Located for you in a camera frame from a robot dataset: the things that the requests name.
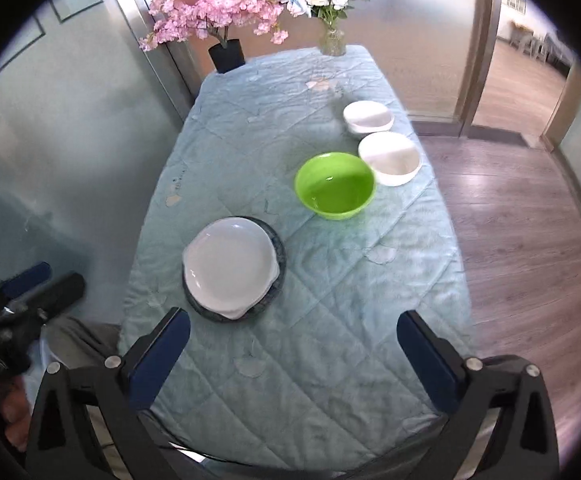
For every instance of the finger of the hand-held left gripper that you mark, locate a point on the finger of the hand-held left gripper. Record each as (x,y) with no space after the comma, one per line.
(65,287)
(33,274)

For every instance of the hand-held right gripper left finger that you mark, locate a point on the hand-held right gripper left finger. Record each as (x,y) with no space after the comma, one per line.
(163,355)

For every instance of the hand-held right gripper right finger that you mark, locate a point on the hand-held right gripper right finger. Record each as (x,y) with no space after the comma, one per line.
(428,360)

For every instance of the blue patterned plate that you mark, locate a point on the blue patterned plate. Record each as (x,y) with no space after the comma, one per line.
(280,260)

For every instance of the green bowl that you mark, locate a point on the green bowl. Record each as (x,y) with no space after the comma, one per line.
(335,187)

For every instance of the white bowl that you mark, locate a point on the white bowl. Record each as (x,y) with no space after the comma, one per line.
(390,157)
(368,116)

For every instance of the person's left hand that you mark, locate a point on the person's left hand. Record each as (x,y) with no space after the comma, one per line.
(18,405)

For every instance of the grey cloth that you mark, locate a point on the grey cloth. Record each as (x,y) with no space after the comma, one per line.
(80,340)

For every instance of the light blue quilted tablecloth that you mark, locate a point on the light blue quilted tablecloth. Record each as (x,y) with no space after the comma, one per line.
(320,335)

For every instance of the potted pink blossom tree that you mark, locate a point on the potted pink blossom tree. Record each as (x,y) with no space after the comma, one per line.
(228,55)

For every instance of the glass vase with flowers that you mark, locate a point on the glass vase with flowers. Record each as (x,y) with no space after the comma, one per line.
(333,42)

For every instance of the table with grey cloth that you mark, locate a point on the table with grey cloth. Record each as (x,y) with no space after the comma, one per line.
(553,50)

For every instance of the white side table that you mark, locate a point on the white side table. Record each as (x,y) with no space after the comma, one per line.
(519,35)

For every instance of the framed wall pictures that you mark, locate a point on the framed wall pictures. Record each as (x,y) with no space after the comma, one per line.
(515,0)

